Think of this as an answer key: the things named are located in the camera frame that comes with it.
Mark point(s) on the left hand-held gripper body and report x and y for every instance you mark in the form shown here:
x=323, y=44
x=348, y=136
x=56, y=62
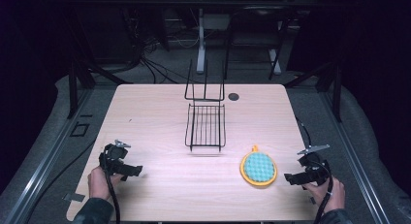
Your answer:
x=111, y=153

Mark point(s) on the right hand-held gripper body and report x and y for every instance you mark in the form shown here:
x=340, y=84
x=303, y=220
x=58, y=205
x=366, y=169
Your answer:
x=315, y=167

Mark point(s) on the person's left hand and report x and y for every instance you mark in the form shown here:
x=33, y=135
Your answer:
x=98, y=183

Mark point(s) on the person's right hand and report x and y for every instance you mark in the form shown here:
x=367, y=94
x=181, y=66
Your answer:
x=334, y=195

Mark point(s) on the round yellow teal sponge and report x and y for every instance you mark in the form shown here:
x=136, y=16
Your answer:
x=258, y=167

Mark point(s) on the black metal stand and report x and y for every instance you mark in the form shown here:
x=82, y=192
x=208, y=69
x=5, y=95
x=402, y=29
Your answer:
x=337, y=94
x=72, y=91

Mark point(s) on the black table grommet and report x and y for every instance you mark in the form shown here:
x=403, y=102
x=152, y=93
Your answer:
x=233, y=96

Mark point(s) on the white table leg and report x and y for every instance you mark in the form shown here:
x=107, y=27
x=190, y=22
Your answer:
x=201, y=39

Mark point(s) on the black chair frame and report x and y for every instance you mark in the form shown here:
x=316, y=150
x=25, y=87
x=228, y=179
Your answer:
x=255, y=39

